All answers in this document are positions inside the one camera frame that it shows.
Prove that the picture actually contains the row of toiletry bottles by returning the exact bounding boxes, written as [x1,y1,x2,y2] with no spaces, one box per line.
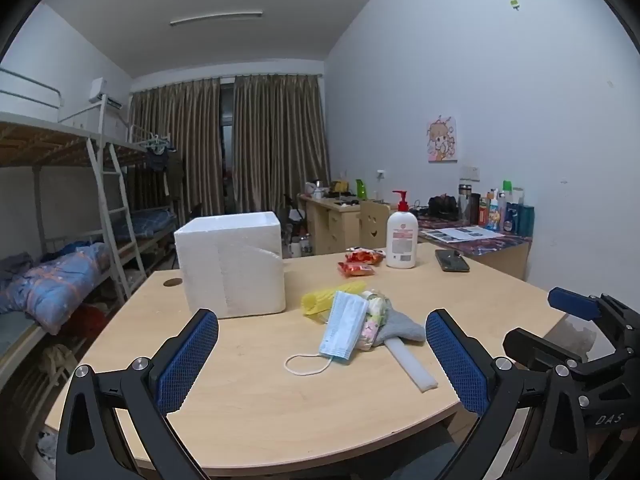
[479,180,536,237]

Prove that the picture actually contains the light wooden drawer desk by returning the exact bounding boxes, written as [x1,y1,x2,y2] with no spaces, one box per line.
[297,192,393,256]

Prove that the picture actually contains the white lotion pump bottle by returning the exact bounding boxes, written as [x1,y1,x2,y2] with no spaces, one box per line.
[385,190,419,270]

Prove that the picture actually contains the black smartphone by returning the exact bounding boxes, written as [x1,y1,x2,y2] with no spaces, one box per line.
[434,249,471,273]

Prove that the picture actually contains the black folding stand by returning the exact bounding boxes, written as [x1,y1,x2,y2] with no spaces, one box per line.
[282,195,306,241]

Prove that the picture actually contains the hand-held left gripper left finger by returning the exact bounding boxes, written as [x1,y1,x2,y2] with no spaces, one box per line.
[56,308,221,480]

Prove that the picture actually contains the clear bag of soft sweets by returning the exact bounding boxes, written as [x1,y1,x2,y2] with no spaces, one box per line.
[354,289,393,352]

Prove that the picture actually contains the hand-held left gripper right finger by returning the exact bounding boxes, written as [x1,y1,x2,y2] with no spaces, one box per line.
[425,309,591,480]

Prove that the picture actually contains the white bed ladder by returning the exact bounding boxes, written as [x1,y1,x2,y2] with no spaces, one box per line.
[86,137,147,306]

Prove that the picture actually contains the white metal bunk bed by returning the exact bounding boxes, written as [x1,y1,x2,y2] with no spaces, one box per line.
[0,67,151,411]
[102,95,181,271]

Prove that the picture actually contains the cartoon wall poster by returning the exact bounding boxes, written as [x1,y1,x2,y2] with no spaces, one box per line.
[426,115,459,163]

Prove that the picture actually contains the blue patterned quilt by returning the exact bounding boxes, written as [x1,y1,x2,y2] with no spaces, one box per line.
[0,242,112,335]

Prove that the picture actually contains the white air conditioner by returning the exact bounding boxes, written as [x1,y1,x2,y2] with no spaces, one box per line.
[86,77,124,110]

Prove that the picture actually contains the wooden smiley face chair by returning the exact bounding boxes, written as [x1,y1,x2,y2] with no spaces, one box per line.
[359,199,392,250]

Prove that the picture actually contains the ceiling tube lamp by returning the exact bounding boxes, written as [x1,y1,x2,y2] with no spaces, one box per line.
[169,10,264,27]

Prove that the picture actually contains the grey sock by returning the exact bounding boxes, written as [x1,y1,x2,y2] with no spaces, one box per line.
[372,308,427,347]

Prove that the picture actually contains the white foam box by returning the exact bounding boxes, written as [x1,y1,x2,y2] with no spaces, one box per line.
[174,211,287,320]

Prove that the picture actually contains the blue face mask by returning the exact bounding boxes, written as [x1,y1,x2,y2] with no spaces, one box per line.
[285,291,370,377]

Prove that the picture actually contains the brown curtain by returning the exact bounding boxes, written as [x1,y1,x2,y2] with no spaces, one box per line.
[232,74,332,215]
[129,78,224,216]

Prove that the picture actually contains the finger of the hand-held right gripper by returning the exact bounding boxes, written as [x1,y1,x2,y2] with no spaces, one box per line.
[547,287,632,332]
[502,327,594,379]

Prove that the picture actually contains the beige cloth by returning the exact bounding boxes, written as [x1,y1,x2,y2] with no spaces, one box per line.
[42,345,76,376]

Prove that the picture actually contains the blue plaid bedding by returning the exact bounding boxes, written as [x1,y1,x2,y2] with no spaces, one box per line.
[111,207,178,242]

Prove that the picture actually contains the yellow foam net sleeve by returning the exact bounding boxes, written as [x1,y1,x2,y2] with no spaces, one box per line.
[301,283,373,317]

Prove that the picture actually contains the desk with patterned cover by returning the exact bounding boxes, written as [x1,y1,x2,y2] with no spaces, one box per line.
[416,210,532,281]

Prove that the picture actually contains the white foam strip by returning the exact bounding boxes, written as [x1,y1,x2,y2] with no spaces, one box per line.
[387,337,439,392]

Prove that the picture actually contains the blue jacket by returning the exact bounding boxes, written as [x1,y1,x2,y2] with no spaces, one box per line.
[42,241,106,261]

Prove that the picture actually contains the red cloth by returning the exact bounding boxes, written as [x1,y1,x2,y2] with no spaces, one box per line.
[60,305,108,341]

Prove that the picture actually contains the hanging dark clothes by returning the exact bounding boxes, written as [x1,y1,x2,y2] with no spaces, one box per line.
[145,147,183,196]

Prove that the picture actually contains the printed paper sheet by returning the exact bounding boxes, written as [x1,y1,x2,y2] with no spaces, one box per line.
[419,226,506,244]

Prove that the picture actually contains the steel thermos flask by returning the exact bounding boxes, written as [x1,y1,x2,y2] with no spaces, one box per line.
[457,184,473,223]

